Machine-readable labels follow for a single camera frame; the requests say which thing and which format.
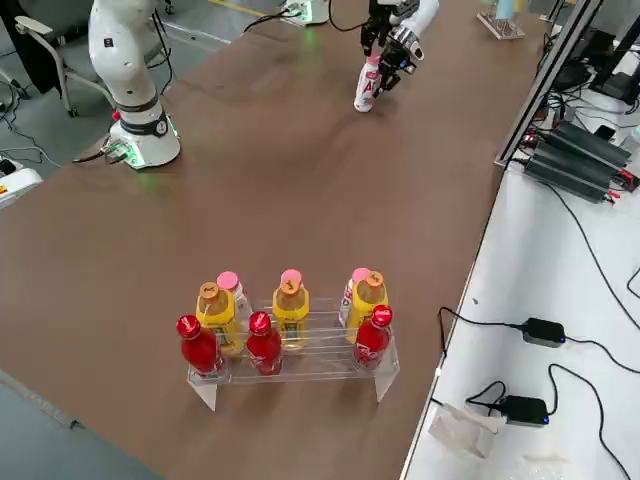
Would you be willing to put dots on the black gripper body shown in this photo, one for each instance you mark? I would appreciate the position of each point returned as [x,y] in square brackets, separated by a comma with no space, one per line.
[397,62]
[381,11]

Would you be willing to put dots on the pink bottle cap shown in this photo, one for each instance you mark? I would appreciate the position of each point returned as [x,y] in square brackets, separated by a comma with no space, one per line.
[372,60]

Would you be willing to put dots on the white drink bottle pink label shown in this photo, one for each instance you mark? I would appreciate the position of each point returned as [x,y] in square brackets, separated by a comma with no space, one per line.
[364,92]

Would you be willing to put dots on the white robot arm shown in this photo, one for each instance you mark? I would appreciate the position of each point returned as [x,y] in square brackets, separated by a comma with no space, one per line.
[315,10]
[125,60]

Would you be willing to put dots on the yellow juice bottle orange cap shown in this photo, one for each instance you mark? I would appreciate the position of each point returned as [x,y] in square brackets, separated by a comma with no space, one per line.
[215,312]
[290,310]
[370,305]

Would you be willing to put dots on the red cola bottle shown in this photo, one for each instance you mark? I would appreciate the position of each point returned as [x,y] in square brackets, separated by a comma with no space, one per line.
[200,350]
[372,345]
[264,350]

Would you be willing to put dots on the clear acrylic bottle shelf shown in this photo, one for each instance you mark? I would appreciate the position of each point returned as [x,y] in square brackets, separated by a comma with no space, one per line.
[320,372]

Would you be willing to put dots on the light blue cup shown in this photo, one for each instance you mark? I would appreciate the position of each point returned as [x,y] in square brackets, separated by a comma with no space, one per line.
[505,7]

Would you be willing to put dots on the yellow cup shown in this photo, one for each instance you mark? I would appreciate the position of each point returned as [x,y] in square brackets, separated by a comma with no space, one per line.
[520,5]

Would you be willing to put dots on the black finned power supply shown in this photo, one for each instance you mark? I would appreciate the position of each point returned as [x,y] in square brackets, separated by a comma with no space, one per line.
[565,172]
[590,145]

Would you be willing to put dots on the black phone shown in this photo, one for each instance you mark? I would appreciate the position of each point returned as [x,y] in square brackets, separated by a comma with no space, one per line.
[605,132]

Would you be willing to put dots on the black computer monitor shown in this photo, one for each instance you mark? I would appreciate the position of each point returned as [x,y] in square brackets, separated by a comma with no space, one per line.
[620,85]

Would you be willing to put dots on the black power adapter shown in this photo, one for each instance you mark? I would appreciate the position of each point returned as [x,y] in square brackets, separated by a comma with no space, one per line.
[525,410]
[544,331]

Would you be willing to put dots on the grey office chair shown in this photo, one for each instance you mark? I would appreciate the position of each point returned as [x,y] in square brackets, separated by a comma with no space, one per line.
[30,65]

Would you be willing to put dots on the clear plastic bag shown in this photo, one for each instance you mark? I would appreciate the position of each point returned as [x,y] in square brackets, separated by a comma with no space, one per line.
[465,430]

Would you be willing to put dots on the white machine housing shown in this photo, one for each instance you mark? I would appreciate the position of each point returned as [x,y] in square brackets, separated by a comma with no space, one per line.
[17,182]

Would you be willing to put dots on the aluminium frame post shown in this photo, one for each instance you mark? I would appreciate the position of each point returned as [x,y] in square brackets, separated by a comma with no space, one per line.
[542,85]

